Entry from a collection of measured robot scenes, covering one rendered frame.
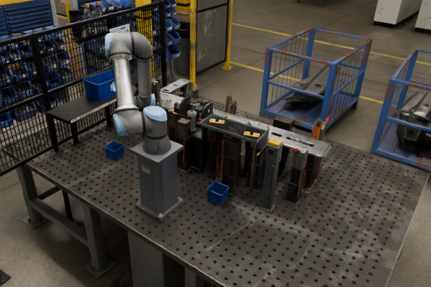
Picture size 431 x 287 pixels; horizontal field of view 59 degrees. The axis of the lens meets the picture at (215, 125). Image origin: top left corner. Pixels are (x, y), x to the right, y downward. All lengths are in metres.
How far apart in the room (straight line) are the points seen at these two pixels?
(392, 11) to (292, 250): 8.36
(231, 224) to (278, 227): 0.26
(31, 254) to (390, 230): 2.44
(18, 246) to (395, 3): 8.82
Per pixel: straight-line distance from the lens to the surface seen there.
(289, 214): 2.33
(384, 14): 10.06
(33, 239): 3.36
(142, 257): 2.52
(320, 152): 2.36
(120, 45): 2.05
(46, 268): 3.11
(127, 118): 1.96
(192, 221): 2.23
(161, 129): 2.00
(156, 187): 2.13
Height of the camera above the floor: 2.22
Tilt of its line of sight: 29 degrees down
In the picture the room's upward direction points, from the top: 2 degrees clockwise
